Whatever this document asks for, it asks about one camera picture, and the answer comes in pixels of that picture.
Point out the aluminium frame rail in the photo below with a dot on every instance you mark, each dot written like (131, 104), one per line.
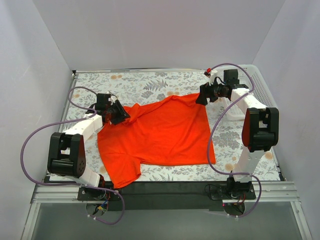
(267, 191)

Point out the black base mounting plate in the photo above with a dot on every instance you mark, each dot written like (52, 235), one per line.
(170, 195)

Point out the white plastic basket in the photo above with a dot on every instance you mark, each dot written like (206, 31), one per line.
(261, 90)

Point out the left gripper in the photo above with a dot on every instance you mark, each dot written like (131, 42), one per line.
(120, 113)

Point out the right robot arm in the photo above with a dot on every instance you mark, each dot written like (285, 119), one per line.
(260, 131)

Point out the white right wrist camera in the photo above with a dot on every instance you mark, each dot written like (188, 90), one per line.
(211, 74)

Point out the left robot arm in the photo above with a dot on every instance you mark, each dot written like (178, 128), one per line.
(67, 155)

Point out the orange t shirt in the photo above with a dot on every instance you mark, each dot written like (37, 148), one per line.
(172, 132)

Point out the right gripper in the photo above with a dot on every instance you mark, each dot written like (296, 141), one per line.
(205, 92)

